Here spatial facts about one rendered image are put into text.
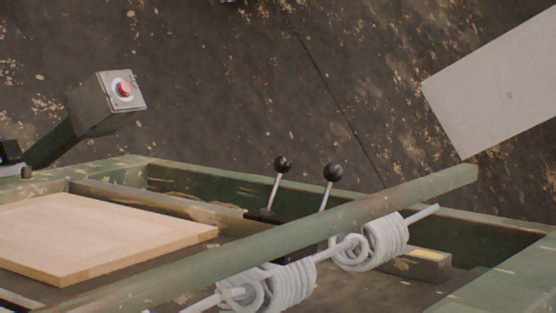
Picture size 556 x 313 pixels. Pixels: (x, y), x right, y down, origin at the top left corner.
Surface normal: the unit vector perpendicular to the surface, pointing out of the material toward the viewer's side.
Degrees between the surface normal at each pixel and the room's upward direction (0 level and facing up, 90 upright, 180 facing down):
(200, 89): 0
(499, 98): 90
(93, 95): 90
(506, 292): 59
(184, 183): 90
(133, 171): 31
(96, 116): 90
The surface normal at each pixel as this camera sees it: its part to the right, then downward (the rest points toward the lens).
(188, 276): 0.79, 0.12
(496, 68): -0.54, 0.29
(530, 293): 0.00, -0.98
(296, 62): 0.68, -0.40
